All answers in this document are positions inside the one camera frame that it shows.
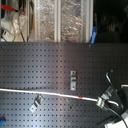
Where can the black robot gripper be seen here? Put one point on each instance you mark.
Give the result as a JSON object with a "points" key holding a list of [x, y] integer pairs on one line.
{"points": [[115, 88]]}

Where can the black perforated breadboard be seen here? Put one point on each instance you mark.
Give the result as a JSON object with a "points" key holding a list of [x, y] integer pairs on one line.
{"points": [[31, 69]]}

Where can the blue clamp at board edge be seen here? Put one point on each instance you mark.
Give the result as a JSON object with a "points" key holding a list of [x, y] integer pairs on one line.
{"points": [[94, 34]]}

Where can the clear plastic wrapped panel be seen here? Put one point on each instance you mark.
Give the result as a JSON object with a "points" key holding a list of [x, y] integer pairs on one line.
{"points": [[63, 21]]}

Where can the blue object bottom left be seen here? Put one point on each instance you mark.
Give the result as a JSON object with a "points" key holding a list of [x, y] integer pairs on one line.
{"points": [[2, 120]]}

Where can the white shelf with clutter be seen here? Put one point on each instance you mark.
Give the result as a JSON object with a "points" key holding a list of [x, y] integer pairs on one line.
{"points": [[15, 20]]}

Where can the upper metal cable clip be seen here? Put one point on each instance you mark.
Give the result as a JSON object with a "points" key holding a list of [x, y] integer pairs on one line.
{"points": [[73, 80]]}

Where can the metal cable clip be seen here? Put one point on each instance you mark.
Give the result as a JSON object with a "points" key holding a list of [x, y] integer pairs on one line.
{"points": [[36, 103], [73, 80]]}

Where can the lower left metal cable clip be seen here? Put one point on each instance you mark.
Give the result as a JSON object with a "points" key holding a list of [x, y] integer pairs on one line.
{"points": [[36, 103]]}

